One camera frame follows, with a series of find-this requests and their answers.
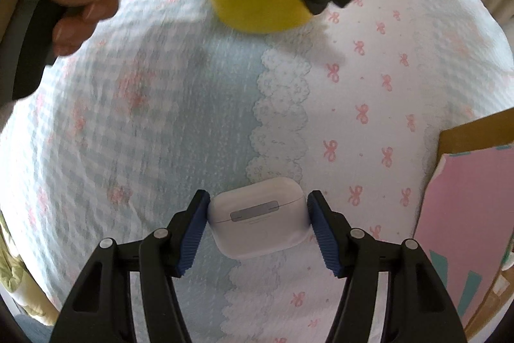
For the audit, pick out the pink printed cardboard box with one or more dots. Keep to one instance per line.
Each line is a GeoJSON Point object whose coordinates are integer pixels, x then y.
{"type": "Point", "coordinates": [461, 206]}

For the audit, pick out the white earbuds case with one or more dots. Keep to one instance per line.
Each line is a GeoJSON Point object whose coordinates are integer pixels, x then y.
{"type": "Point", "coordinates": [257, 234]}

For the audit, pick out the green floral quilt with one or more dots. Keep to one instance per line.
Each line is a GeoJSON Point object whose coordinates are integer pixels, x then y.
{"type": "Point", "coordinates": [16, 270]}

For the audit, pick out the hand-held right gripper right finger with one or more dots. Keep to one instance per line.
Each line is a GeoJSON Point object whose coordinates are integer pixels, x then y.
{"type": "Point", "coordinates": [325, 234]}

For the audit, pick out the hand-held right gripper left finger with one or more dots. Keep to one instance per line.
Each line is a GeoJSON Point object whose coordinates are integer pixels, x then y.
{"type": "Point", "coordinates": [192, 234]}

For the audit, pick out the blue checked printed blanket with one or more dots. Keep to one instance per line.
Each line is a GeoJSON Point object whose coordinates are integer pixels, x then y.
{"type": "Point", "coordinates": [160, 126]}

